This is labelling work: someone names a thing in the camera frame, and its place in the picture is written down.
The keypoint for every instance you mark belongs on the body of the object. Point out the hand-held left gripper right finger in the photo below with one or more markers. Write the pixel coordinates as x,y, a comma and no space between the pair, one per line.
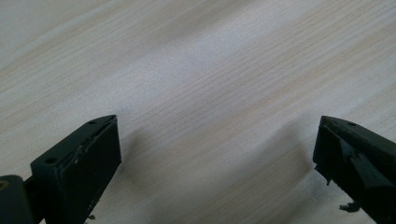
358,161

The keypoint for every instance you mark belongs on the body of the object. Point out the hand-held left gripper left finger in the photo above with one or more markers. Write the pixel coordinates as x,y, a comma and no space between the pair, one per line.
77,168

